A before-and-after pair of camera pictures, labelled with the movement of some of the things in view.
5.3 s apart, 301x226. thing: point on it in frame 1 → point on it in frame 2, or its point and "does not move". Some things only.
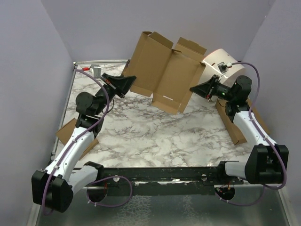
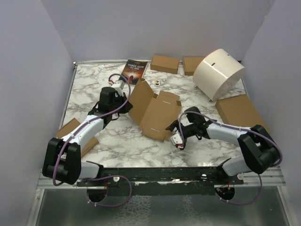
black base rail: (168, 181) does not move
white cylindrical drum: (219, 62) does not move
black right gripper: (205, 90) → (174, 124)
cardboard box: (65, 133) does not move
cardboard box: (166, 74) → (153, 112)
